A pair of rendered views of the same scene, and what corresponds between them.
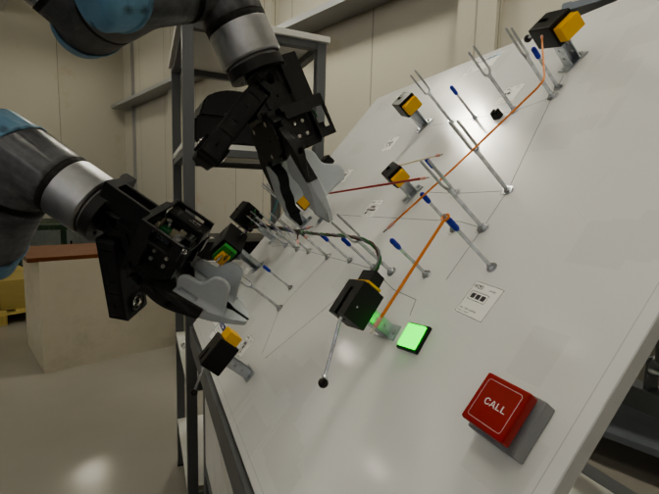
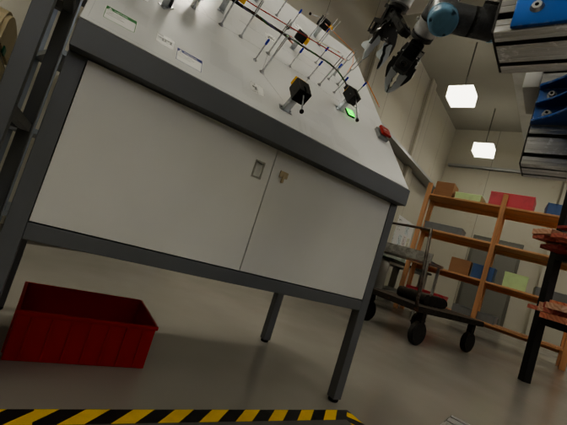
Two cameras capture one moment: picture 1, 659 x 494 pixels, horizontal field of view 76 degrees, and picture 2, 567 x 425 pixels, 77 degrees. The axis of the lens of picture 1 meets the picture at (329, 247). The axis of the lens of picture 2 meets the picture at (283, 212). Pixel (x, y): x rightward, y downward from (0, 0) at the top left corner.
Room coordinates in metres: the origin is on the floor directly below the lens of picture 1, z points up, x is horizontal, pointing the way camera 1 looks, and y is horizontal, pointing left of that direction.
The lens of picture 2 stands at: (0.88, 1.28, 0.54)
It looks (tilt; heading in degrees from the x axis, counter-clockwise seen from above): 4 degrees up; 262
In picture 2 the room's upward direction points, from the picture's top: 18 degrees clockwise
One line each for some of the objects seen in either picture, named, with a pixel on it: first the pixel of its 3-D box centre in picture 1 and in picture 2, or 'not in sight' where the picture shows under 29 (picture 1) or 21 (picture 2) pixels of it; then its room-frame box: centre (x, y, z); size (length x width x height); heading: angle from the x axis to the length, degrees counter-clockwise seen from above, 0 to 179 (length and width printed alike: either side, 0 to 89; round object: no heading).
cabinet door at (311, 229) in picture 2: not in sight; (323, 232); (0.55, 0.06, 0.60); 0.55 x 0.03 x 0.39; 24
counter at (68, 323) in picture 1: (179, 286); not in sight; (3.91, 1.41, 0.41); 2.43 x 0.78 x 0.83; 133
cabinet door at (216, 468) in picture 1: (221, 454); (172, 179); (1.05, 0.28, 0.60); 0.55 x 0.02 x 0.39; 24
